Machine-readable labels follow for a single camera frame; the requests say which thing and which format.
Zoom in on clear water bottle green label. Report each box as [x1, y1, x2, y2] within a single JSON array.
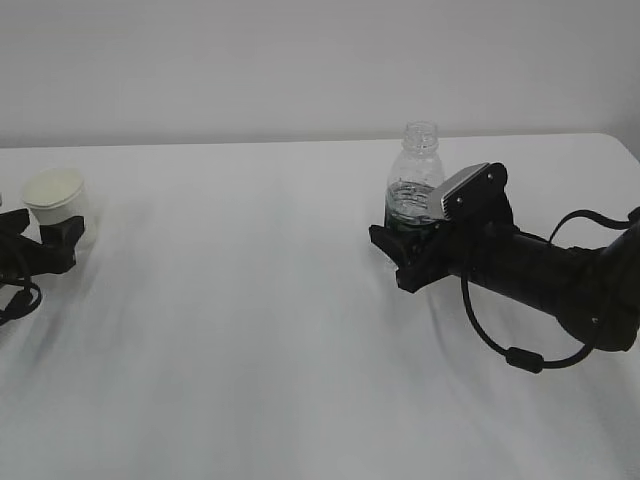
[[384, 121, 445, 241]]

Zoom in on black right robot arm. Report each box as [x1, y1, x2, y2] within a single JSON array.
[[369, 163, 639, 361]]

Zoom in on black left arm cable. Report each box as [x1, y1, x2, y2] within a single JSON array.
[[0, 244, 44, 327]]

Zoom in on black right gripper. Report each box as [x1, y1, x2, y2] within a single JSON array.
[[368, 162, 520, 293]]

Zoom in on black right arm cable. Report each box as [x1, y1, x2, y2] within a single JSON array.
[[460, 207, 640, 376]]

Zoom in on white paper cup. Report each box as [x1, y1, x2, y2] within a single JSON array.
[[21, 167, 97, 249]]

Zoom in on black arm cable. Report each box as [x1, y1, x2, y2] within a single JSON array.
[[460, 207, 640, 376], [0, 244, 44, 327]]

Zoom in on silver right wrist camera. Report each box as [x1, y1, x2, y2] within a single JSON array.
[[426, 163, 492, 221]]

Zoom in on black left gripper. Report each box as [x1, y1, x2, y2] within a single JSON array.
[[0, 208, 85, 290]]

